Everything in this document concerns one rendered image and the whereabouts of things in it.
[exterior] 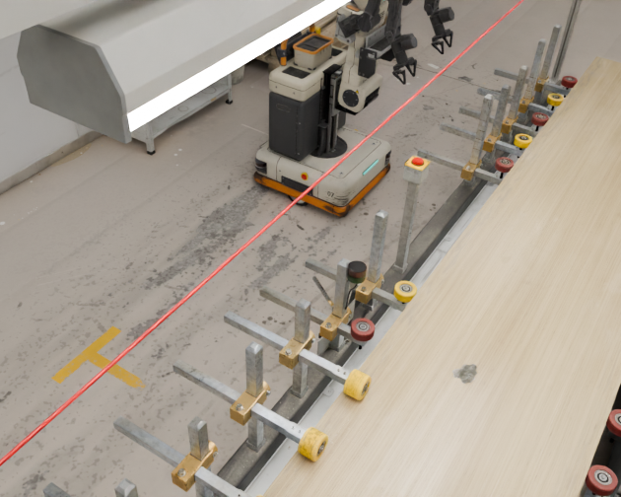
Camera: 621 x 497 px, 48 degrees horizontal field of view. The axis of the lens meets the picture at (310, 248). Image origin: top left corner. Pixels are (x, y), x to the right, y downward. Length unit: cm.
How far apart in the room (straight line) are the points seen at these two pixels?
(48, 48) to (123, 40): 6
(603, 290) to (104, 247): 266
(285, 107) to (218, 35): 344
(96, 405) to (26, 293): 88
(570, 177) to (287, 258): 159
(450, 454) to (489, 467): 11
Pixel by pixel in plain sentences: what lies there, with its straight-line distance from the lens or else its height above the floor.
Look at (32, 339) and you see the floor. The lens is 371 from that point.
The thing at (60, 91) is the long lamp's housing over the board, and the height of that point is 233.
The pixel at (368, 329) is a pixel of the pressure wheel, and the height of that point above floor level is 91.
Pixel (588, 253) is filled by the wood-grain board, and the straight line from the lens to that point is 289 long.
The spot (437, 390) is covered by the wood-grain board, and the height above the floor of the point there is 90.
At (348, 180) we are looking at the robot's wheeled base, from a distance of 411.
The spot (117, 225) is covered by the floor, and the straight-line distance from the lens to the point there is 428.
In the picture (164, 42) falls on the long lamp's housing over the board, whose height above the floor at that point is 236.
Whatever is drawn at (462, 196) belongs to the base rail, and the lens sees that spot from 337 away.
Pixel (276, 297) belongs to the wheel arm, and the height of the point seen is 86.
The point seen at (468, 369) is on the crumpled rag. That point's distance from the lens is 228.
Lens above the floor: 262
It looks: 40 degrees down
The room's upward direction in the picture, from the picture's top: 3 degrees clockwise
